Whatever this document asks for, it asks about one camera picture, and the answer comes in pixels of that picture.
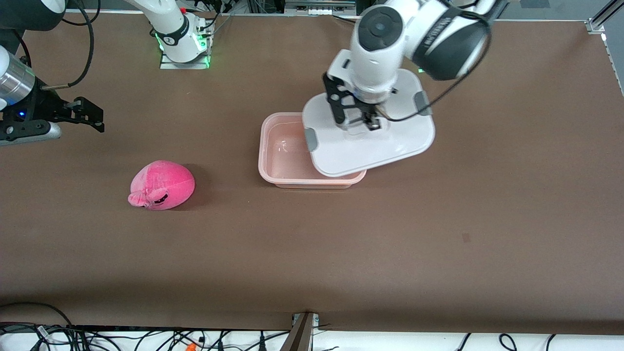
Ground white box lid grey clips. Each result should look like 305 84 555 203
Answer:
302 68 436 177

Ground pink plush toy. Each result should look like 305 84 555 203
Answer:
128 160 196 211

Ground translucent pink plastic box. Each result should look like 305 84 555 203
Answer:
258 112 367 190

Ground grey power strip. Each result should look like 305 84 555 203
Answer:
285 0 356 13

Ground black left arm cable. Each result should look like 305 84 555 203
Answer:
379 5 492 122

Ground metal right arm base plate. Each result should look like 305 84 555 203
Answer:
160 48 211 70

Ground black arched floor cable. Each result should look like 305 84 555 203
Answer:
0 302 74 328

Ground tangled black floor cables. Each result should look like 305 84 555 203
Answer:
0 323 293 351

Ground metal support beam with bracket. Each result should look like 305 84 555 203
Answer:
280 312 320 351

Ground aluminium frame extrusion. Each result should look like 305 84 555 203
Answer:
586 0 624 35

